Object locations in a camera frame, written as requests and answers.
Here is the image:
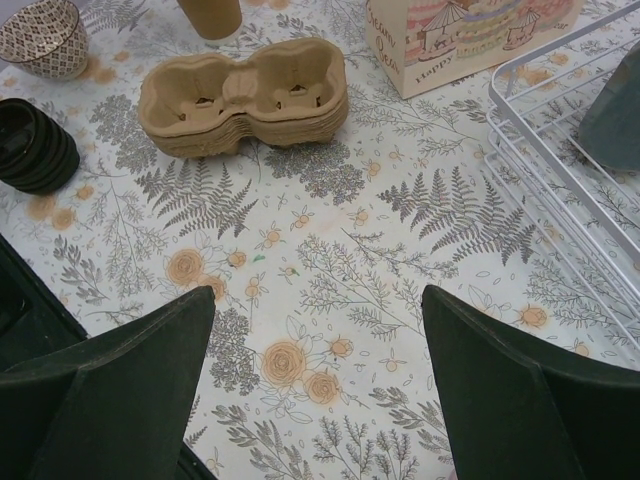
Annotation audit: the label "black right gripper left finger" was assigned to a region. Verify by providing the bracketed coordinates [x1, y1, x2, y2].
[1, 287, 215, 479]

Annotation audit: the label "white wire dish rack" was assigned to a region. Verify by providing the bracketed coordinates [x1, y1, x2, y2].
[485, 1, 639, 369]

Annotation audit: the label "stack of brown paper cups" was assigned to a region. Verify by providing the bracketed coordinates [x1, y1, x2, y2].
[177, 0, 242, 40]

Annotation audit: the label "printed kraft paper bag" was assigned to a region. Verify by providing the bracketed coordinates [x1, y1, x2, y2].
[365, 0, 584, 99]

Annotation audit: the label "dark teal ceramic cup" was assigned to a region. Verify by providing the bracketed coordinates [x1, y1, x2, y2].
[578, 43, 639, 172]

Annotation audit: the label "stack of black cup lids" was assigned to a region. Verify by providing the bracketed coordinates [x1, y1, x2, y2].
[1, 98, 80, 195]

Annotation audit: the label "floral paper table mat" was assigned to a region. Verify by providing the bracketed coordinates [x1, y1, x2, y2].
[1, 1, 639, 479]

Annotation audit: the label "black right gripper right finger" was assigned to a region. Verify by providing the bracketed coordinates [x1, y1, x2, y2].
[422, 285, 639, 479]

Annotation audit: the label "patterned ceramic bowl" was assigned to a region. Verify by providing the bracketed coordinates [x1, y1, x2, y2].
[1, 1, 89, 80]

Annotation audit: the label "stacked brown pulp cup carriers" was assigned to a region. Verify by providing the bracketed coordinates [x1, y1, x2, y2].
[137, 38, 349, 158]

